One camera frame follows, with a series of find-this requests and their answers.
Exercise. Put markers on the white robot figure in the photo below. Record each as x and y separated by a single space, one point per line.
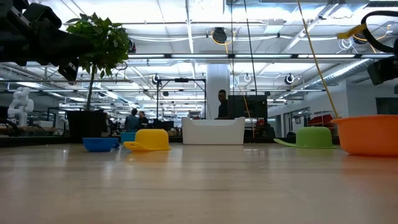
20 105

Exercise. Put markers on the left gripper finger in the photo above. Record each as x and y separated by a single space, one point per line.
68 45

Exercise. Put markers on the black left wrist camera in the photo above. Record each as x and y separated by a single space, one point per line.
43 15

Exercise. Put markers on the yellow measuring cup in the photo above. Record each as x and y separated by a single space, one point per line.
150 138

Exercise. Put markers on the orange measuring cup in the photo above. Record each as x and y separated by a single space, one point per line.
370 137

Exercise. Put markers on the white building column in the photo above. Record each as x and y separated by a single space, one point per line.
214 77

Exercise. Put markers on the black metal rig frame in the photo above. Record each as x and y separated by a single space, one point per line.
182 80

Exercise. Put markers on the red storage shelf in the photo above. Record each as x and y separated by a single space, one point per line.
320 119

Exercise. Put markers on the green leafy small tree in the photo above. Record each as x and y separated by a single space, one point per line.
102 40

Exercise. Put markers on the teal measuring cup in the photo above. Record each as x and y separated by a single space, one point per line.
127 137

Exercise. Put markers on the person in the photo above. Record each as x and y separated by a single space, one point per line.
222 105
143 119
110 124
132 121

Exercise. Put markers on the small blue measuring cup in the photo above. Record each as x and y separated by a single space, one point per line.
99 144

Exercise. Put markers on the black plant pot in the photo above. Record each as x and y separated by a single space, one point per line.
87 124

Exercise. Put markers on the white plastic basket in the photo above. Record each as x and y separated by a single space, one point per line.
213 132

